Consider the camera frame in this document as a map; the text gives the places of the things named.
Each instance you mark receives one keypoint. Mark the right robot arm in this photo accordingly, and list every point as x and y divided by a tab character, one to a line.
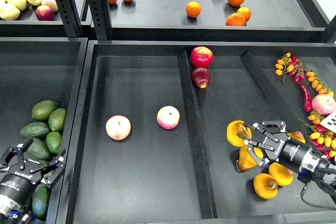
323	175

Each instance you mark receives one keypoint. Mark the black centre tray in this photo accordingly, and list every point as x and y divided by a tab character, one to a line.
188	174

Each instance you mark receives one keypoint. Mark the cherry tomato vine lower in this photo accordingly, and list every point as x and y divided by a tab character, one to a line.
322	138

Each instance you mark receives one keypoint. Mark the dark red apple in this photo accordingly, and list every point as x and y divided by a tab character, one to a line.
201	77

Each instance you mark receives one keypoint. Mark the pink apple far right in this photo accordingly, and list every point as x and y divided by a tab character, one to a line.
324	104

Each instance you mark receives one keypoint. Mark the avocado lower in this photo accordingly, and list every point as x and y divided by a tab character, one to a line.
49	171

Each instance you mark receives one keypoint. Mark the orange shelf centre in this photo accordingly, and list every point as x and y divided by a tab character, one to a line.
193	9

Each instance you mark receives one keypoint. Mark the pink apple left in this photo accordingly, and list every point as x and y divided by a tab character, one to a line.
118	127

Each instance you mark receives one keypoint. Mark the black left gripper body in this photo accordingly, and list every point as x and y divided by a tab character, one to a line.
18	185

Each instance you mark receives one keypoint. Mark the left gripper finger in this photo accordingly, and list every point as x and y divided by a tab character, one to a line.
58	160
17	151

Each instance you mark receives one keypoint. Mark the avocado bottom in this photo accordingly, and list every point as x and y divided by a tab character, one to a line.
40	202

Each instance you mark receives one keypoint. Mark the cherry tomato vine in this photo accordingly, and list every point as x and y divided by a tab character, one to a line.
322	138
289	65

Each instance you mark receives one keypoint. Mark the black upper shelf board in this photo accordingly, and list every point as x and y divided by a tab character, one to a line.
271	20

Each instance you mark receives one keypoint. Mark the avocado middle left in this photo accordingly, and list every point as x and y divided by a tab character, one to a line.
36	129

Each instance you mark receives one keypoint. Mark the yellow pear shelf front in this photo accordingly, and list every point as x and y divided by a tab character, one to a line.
9	12

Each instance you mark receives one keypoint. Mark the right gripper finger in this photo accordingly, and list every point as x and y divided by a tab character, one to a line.
244	132
251	145

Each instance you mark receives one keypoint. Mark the checkered marker card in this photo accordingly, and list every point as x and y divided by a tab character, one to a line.
329	122

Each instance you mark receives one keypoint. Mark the cherry tomato vine upper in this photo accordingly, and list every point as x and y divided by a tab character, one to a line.
289	65

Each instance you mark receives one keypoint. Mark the black shelf upright left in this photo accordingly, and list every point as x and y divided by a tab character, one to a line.
70	18

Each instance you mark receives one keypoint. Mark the yellow pear bottom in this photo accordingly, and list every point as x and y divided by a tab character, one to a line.
265	186

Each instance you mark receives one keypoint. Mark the black tray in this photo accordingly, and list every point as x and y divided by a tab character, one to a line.
37	69
188	174

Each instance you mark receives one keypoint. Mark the pink apple centre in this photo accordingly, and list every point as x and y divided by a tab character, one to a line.
168	117

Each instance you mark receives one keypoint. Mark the orange shelf right small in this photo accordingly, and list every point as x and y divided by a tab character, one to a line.
246	12

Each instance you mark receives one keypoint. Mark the orange shelf front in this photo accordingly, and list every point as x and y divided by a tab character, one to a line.
236	19

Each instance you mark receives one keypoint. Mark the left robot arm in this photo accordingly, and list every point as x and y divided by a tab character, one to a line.
16	215

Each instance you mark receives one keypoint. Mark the bright red apple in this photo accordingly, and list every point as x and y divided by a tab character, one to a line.
201	57

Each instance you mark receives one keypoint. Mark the pink apple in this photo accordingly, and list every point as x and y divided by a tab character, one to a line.
324	104
168	117
118	127

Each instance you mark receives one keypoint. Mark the red chili pepper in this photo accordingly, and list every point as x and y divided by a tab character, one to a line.
307	100

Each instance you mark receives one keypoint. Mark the yellow apple shelf left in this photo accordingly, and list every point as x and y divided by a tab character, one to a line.
20	4

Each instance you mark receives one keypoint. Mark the avocado centre dark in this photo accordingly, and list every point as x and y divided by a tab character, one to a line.
38	150

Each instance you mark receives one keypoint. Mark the red apple on shelf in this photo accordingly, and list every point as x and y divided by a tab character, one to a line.
44	13

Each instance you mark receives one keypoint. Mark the peach on shelf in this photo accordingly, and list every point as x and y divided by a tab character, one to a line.
51	3

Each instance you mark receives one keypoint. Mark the black left tray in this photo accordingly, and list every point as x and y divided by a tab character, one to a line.
37	69

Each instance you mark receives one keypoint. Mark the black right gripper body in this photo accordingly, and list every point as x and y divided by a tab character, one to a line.
278	147

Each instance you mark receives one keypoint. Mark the avocado middle right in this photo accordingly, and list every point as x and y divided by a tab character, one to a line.
53	141

